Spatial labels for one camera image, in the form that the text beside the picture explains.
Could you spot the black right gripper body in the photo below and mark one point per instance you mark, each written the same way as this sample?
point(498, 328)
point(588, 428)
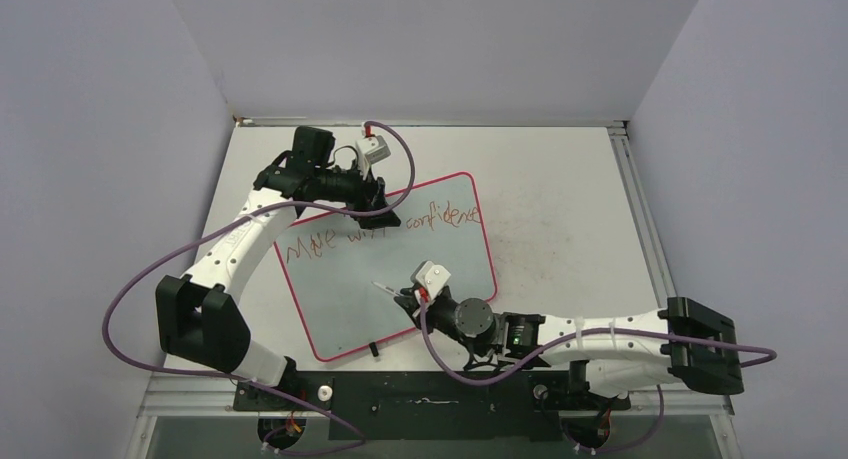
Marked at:
point(440, 311)

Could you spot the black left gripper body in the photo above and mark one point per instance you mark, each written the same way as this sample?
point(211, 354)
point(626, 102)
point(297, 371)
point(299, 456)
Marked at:
point(354, 186)

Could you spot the white whiteboard marker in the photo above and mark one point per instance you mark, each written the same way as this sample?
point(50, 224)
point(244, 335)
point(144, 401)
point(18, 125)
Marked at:
point(385, 289)

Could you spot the whiteboard with pink frame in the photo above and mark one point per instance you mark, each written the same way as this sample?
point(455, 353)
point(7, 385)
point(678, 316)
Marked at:
point(329, 263)

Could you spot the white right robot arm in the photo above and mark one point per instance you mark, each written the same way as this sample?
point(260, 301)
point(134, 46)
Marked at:
point(684, 342)

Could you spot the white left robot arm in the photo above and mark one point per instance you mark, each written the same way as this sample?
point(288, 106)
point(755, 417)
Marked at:
point(198, 313)

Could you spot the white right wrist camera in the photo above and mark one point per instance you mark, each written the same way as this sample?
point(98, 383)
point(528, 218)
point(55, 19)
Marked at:
point(431, 278)

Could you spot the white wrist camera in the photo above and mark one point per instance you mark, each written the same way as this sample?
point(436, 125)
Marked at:
point(431, 278)
point(370, 149)

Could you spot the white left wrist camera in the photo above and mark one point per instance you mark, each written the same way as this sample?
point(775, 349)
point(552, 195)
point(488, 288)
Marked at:
point(370, 149)

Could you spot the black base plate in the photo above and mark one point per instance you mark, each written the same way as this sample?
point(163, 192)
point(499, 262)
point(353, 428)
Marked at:
point(432, 406)

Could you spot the aluminium rail frame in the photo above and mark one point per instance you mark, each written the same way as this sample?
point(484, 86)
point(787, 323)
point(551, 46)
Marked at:
point(567, 222)

